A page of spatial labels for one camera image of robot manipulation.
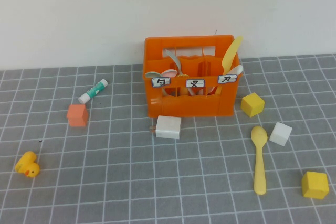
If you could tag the yellow rubber duck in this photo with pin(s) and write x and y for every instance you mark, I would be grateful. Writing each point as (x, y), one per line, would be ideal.
(26, 165)

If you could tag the paper label reading 叉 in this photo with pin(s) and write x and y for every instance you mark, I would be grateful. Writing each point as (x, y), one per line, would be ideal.
(195, 83)

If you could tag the grey-green plastic spoon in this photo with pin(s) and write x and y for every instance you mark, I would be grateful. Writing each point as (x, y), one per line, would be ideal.
(152, 74)

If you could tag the white cube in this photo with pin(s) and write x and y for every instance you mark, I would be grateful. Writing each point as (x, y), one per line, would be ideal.
(281, 133)

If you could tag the paper label reading 勺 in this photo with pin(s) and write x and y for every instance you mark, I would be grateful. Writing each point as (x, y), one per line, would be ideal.
(161, 82)

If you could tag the yellow plastic knife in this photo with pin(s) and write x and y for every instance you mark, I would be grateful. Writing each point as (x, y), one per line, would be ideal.
(229, 53)

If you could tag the white green glue stick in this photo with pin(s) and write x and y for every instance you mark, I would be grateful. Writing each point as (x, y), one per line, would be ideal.
(93, 91)

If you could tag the grey plastic fork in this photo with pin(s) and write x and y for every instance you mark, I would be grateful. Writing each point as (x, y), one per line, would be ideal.
(176, 61)

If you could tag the paper label reading 刀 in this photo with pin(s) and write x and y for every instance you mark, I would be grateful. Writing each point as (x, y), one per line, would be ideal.
(227, 79)

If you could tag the orange plastic cutlery holder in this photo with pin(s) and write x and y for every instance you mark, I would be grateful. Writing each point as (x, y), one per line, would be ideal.
(189, 107)

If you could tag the salmon orange cube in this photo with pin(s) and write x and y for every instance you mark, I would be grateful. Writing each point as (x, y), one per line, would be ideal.
(77, 117)

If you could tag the grey checkered tablecloth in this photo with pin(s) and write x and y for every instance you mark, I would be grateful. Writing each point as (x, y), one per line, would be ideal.
(99, 195)

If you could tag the pink plastic spoon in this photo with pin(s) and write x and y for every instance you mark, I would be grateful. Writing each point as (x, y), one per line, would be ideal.
(170, 72)

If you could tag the yellow cube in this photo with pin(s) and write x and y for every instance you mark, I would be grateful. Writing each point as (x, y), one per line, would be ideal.
(252, 104)
(315, 184)

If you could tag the white charger plug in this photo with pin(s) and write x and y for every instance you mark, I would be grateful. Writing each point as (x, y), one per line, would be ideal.
(168, 128)

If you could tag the yellow plastic spoon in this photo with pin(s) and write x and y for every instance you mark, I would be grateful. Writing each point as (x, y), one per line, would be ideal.
(259, 134)

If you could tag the white plastic knife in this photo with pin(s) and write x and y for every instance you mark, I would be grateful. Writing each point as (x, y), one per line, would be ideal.
(237, 69)

